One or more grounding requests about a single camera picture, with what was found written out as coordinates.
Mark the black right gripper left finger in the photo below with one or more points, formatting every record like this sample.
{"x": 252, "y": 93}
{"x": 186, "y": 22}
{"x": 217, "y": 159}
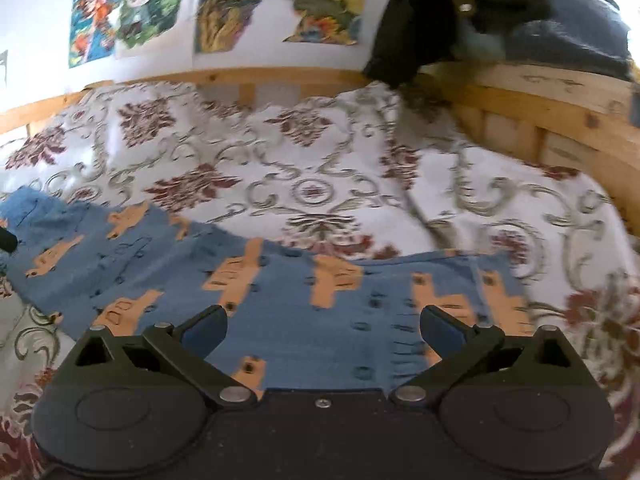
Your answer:
{"x": 184, "y": 348}

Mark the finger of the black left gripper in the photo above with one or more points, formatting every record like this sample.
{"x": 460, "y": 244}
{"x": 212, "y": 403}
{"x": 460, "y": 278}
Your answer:
{"x": 8, "y": 241}

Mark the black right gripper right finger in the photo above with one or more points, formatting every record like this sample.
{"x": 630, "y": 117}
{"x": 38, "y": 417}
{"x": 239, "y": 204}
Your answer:
{"x": 462, "y": 350}

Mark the blue pants with orange trucks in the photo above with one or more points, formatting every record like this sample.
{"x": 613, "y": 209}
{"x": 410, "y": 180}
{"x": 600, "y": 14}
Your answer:
{"x": 295, "y": 319}

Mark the white floral bedspread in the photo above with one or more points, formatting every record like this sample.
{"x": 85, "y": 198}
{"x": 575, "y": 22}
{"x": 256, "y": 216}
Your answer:
{"x": 358, "y": 176}

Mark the colourful cartoon poster left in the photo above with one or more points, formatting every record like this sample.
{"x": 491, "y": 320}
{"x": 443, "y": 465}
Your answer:
{"x": 124, "y": 28}

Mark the wooden bed frame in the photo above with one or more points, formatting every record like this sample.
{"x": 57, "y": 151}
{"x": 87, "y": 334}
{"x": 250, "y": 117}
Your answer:
{"x": 538, "y": 114}

